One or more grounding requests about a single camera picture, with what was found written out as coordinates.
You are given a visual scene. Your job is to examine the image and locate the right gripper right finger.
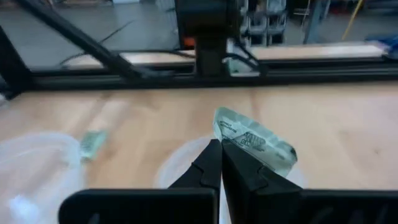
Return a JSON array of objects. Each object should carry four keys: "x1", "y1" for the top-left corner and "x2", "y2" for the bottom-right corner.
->
[{"x1": 221, "y1": 139, "x2": 303, "y2": 224}]

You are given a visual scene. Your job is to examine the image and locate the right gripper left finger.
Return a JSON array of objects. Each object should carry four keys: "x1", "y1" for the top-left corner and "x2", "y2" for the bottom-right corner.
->
[{"x1": 167, "y1": 139, "x2": 223, "y2": 190}]

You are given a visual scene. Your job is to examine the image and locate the clear plastic deli container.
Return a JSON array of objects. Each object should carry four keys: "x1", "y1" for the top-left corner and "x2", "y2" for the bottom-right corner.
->
[
  {"x1": 154, "y1": 136, "x2": 308, "y2": 224},
  {"x1": 0, "y1": 132, "x2": 86, "y2": 224}
]

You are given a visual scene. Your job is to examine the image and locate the grey storage rack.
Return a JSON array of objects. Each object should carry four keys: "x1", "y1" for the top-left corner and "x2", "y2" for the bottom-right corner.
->
[{"x1": 241, "y1": 0, "x2": 289, "y2": 46}]

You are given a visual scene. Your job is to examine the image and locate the black aluminium table frame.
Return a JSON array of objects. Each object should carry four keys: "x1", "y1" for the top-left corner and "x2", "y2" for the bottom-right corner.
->
[{"x1": 0, "y1": 0, "x2": 398, "y2": 100}]

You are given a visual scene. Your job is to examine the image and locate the black floor cable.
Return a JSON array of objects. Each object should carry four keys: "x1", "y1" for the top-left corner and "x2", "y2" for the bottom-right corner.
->
[{"x1": 58, "y1": 20, "x2": 197, "y2": 66}]

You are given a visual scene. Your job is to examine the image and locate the grey metal post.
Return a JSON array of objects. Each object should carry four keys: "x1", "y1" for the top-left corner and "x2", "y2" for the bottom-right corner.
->
[{"x1": 303, "y1": 0, "x2": 327, "y2": 44}]

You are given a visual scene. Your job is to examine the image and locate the yellow hanging cable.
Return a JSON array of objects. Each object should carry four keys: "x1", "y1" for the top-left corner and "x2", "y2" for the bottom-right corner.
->
[{"x1": 341, "y1": 0, "x2": 364, "y2": 41}]

